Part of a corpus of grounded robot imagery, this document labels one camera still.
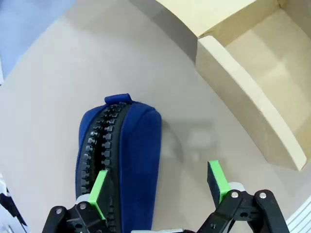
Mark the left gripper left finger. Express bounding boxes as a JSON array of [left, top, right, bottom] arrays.
[[42, 169, 115, 233]]

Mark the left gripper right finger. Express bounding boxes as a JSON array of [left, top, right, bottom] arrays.
[[196, 160, 290, 233]]

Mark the blue zippered pencil case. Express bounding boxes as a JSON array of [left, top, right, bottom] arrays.
[[75, 93, 162, 233]]

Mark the open cardboard box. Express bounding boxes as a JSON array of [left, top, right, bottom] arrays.
[[155, 0, 311, 172]]

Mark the white ribbed panel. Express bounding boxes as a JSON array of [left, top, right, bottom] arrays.
[[286, 200, 311, 233]]

